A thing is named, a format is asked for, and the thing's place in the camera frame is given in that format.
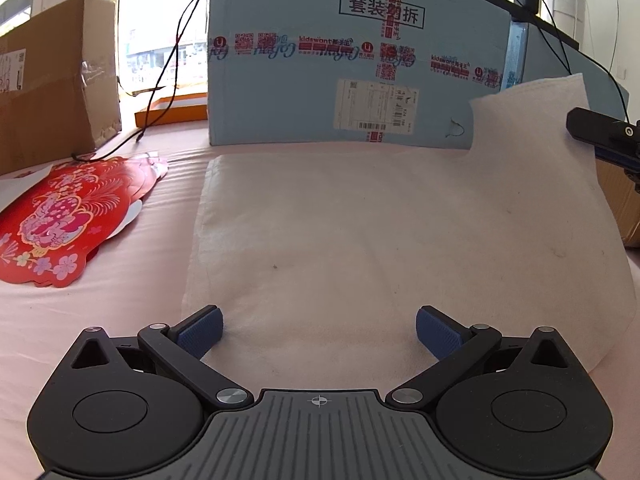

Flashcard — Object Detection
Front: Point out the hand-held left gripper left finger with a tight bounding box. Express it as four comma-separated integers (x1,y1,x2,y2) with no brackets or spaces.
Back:
65,305,254,410

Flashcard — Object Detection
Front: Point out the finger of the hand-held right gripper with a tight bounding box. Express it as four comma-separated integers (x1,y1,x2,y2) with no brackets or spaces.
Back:
566,107,640,173

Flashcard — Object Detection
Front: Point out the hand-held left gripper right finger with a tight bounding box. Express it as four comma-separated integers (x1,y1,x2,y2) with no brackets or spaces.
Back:
387,305,576,409

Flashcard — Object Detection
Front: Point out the open brown cardboard box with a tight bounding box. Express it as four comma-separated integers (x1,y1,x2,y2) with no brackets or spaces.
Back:
597,160,640,248

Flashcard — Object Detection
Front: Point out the white appliance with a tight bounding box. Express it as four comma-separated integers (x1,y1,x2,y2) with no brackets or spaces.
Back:
542,0,587,45

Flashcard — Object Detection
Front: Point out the red paper-cut decoration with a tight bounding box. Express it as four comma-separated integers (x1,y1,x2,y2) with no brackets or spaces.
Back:
0,155,170,289

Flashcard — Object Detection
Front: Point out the orange flat box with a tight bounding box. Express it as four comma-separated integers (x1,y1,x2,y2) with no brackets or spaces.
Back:
134,91,209,129

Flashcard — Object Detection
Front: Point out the large blue cardboard box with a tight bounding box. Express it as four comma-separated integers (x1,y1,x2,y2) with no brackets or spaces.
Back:
206,0,526,152

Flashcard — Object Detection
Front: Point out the taped brown cardboard box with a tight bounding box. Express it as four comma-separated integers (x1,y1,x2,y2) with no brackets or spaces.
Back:
0,0,123,176

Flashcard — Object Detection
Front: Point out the black charger cable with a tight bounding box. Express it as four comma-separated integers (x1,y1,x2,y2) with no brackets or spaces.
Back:
520,0,632,122

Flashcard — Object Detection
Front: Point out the thin black cable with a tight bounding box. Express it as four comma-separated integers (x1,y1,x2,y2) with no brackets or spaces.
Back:
70,0,211,163

